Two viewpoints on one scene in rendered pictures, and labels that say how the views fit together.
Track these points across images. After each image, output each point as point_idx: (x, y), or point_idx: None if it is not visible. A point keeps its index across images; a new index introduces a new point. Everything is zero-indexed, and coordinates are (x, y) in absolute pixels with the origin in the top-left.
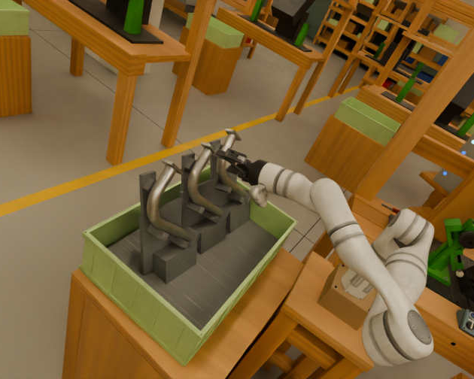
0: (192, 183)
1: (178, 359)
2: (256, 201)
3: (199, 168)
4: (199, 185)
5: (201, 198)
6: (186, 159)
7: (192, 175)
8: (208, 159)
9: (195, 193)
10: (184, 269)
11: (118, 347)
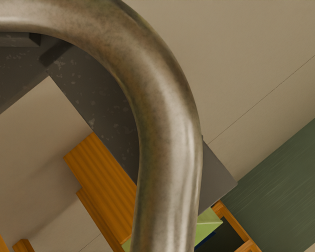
0: (173, 61)
1: None
2: None
3: (190, 160)
4: (6, 101)
5: (26, 2)
6: (210, 180)
7: (194, 105)
8: (157, 247)
9: (105, 12)
10: None
11: None
